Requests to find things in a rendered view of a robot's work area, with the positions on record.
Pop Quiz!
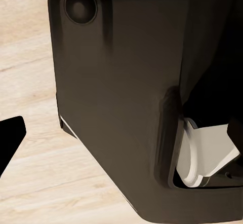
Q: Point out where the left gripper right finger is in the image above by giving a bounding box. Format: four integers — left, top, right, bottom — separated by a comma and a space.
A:
227, 115, 243, 156

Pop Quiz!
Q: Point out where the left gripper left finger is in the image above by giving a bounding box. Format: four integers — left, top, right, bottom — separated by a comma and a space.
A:
0, 116, 26, 176

